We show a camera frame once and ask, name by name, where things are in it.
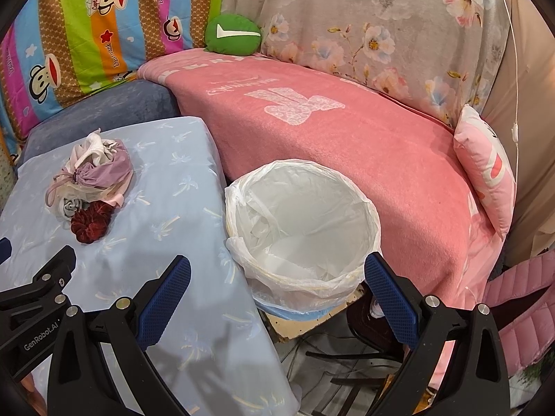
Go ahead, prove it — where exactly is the dark red scrunchie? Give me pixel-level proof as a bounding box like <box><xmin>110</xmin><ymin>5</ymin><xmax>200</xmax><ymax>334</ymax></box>
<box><xmin>70</xmin><ymin>201</ymin><xmax>115</xmax><ymax>244</ymax></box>

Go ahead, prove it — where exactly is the white lined trash bin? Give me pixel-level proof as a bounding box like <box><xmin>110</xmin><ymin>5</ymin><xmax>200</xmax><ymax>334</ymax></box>
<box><xmin>225</xmin><ymin>160</ymin><xmax>381</xmax><ymax>321</ymax></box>

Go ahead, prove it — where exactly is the pink quilted bag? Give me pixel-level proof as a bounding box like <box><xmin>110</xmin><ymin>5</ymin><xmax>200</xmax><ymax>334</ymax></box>
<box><xmin>484</xmin><ymin>250</ymin><xmax>554</xmax><ymax>376</ymax></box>

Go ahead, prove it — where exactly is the light blue palm sheet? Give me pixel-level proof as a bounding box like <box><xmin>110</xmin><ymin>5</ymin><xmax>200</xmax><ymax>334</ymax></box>
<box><xmin>1</xmin><ymin>116</ymin><xmax>299</xmax><ymax>415</ymax></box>

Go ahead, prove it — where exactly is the pink white small pillow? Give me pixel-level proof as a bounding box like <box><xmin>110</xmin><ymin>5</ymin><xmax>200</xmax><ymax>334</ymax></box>
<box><xmin>453</xmin><ymin>104</ymin><xmax>516</xmax><ymax>237</ymax></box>

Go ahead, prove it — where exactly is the blue-grey velvet cushion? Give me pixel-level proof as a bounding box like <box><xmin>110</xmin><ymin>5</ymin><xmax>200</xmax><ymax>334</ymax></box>
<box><xmin>21</xmin><ymin>80</ymin><xmax>181</xmax><ymax>162</ymax></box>

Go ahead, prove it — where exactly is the colourful monkey striped pillow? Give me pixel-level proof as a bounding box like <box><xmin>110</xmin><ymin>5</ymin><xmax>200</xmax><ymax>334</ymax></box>
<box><xmin>1</xmin><ymin>0</ymin><xmax>221</xmax><ymax>160</ymax></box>

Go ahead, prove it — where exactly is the pink blanket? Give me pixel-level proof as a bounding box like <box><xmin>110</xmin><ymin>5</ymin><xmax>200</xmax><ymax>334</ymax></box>
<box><xmin>138</xmin><ymin>49</ymin><xmax>502</xmax><ymax>309</ymax></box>

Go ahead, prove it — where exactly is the green plush cushion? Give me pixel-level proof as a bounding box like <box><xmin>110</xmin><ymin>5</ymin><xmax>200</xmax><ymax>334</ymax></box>
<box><xmin>205</xmin><ymin>13</ymin><xmax>262</xmax><ymax>57</ymax></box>

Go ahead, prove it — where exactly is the white hanging cord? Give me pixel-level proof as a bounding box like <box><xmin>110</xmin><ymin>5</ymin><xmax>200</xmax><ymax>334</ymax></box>
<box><xmin>494</xmin><ymin>0</ymin><xmax>521</xmax><ymax>183</ymax></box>

